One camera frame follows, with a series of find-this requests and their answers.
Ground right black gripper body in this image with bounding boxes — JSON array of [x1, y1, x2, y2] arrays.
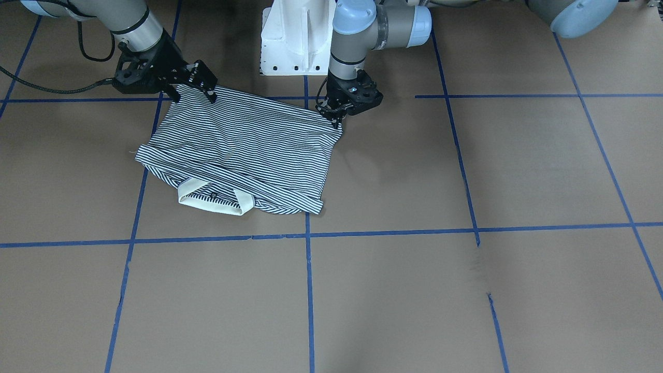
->
[[112, 30, 192, 95]]

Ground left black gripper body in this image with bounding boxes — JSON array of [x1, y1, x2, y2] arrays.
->
[[316, 70, 384, 119]]

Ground blue white striped polo shirt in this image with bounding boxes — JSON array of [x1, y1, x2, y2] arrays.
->
[[135, 85, 343, 216]]

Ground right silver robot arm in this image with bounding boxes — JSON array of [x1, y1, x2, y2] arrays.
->
[[22, 1, 218, 103]]

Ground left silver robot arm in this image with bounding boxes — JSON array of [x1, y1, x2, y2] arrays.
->
[[315, 1, 618, 129]]

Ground white mounting column with base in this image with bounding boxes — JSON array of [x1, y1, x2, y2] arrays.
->
[[259, 1, 336, 76]]

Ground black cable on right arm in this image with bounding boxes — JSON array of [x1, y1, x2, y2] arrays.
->
[[0, 21, 117, 95]]

